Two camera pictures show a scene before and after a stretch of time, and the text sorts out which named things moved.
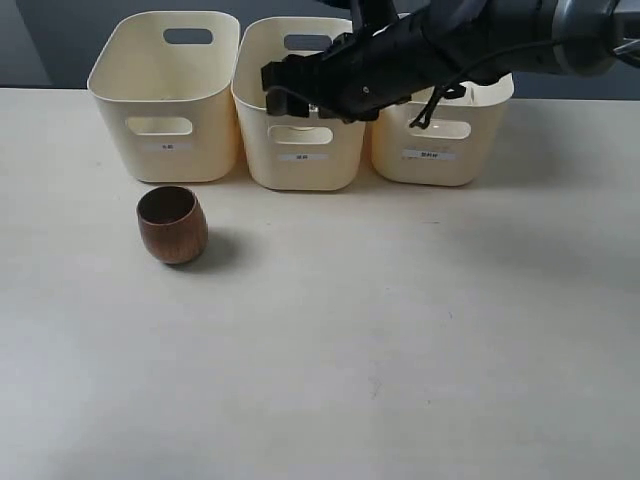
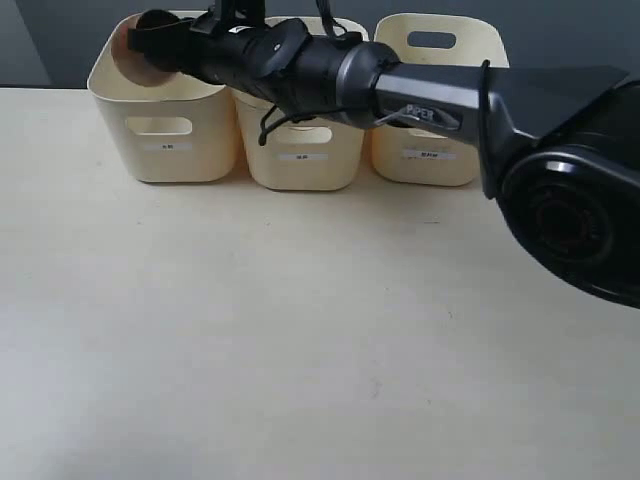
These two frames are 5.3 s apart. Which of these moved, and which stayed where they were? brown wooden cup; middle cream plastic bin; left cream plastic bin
Moved: brown wooden cup
Stayed: middle cream plastic bin; left cream plastic bin
